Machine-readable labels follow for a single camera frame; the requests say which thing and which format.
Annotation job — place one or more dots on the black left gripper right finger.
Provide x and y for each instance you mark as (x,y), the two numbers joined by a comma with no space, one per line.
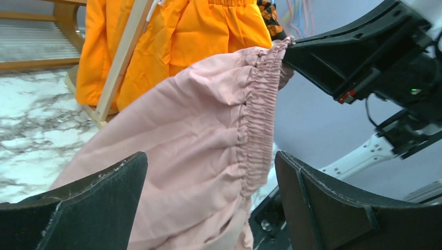
(323,212)

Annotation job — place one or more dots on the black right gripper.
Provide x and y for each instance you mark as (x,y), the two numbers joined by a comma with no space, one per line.
(384,52)

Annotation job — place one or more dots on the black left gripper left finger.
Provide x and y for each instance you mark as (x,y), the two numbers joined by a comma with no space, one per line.
(95,212)

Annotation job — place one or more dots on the camouflage orange black shorts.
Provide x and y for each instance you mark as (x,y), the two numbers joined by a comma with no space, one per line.
(270,16)

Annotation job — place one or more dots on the pink shorts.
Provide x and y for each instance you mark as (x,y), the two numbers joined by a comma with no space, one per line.
(208,135)

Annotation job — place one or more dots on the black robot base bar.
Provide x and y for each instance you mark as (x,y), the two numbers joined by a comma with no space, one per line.
(268,224)

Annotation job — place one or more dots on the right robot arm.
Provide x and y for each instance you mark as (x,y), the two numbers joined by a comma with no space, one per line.
(415,127)

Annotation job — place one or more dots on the wooden shelf rack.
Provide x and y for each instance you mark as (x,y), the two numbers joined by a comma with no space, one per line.
(40,34)

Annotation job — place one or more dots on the wooden clothes rack frame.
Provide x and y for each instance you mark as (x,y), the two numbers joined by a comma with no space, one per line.
(131,25)

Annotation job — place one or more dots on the blue wire hanger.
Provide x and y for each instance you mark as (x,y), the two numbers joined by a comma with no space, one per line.
(306,17)

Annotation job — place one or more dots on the pink wire hanger left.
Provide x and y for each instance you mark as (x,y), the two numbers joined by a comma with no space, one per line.
(294,8)

